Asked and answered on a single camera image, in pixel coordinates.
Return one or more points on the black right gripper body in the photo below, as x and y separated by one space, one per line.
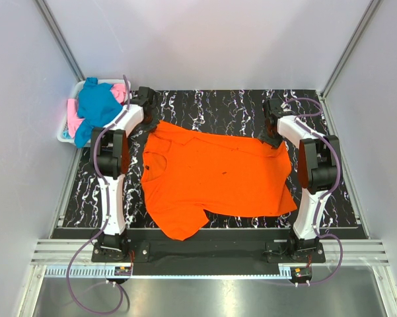
270 133

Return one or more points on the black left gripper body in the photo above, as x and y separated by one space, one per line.
148 119

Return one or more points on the orange t shirt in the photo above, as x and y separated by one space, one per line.
189 173

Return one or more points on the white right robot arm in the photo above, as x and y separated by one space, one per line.
319 174

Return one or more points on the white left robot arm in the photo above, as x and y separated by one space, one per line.
109 155

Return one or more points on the pink t shirt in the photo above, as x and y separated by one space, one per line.
119 92

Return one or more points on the blue t shirt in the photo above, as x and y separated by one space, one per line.
97 106

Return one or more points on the light blue garment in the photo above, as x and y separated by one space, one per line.
66 135

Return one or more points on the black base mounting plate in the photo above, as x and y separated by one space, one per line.
209 252

